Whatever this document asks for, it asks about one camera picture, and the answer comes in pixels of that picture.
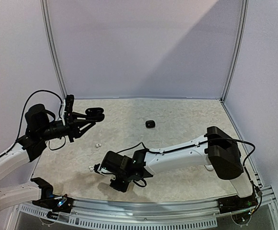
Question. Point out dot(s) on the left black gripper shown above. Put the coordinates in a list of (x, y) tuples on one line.
[(72, 128)]

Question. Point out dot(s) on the black earbud charging case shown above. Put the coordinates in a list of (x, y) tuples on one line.
[(95, 111)]

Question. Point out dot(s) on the white earbud charging case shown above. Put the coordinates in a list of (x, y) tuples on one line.
[(209, 168)]

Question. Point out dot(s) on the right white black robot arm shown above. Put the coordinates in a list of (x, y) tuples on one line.
[(215, 150)]

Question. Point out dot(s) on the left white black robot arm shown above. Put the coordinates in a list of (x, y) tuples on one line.
[(31, 145)]

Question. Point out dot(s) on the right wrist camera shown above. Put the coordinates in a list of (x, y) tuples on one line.
[(98, 170)]

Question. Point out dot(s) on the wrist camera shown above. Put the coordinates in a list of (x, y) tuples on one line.
[(98, 170), (66, 106)]

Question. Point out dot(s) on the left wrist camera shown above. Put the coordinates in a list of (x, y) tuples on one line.
[(66, 106)]

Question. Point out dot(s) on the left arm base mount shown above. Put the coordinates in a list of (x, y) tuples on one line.
[(48, 200)]

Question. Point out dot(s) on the aluminium front rail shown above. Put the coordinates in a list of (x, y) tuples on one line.
[(205, 214)]

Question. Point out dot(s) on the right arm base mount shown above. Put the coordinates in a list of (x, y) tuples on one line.
[(235, 203)]

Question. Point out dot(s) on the left aluminium frame post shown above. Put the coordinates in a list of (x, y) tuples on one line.
[(52, 46)]

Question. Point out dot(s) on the aluminium frame post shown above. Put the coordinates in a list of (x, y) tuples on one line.
[(236, 51), (52, 46)]

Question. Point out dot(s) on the right aluminium frame post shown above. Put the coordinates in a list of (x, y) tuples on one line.
[(236, 51)]

